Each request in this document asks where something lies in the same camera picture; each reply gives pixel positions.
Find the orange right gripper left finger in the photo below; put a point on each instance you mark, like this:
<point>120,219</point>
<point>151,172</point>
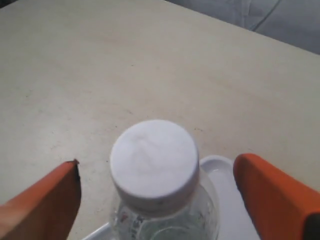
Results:
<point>46,210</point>

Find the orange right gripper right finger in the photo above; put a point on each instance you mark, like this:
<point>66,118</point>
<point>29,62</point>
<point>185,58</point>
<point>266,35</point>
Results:
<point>280,207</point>

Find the clear plastic bottle white cap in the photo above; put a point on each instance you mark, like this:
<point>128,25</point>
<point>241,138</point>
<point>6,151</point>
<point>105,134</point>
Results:
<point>161,191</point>

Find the white rectangular plastic tray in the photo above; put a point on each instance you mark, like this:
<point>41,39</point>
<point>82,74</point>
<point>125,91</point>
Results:
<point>227,219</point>

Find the grey-white backdrop cloth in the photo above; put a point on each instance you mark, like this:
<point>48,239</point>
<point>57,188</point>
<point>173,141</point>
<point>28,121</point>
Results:
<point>295,22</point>

